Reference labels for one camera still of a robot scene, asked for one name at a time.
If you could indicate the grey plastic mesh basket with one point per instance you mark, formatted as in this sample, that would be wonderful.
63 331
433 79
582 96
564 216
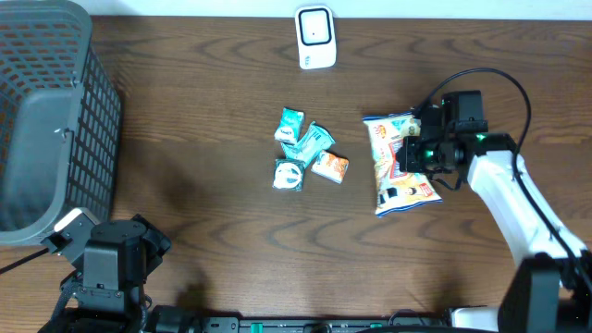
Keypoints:
60 120

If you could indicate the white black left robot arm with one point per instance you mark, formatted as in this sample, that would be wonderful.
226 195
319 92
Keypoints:
105 292

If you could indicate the orange snack packet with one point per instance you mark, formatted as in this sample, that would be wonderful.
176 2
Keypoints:
330 166

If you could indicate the dark green round-logo packet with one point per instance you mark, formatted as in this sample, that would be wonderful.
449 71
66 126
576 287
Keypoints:
288 175

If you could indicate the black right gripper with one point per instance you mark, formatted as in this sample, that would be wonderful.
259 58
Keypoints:
407 157

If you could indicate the teal white small packet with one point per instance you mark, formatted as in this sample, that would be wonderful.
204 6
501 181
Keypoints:
290 126

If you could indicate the yellow chip bag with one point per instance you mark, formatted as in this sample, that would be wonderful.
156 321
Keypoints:
397 190

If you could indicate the teal wet wipes pack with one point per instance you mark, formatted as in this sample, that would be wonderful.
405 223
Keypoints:
313 142

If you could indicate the white barcode scanner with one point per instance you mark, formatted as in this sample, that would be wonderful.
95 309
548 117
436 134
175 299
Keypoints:
316 38

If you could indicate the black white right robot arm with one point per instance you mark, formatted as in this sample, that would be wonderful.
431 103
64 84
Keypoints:
551 289

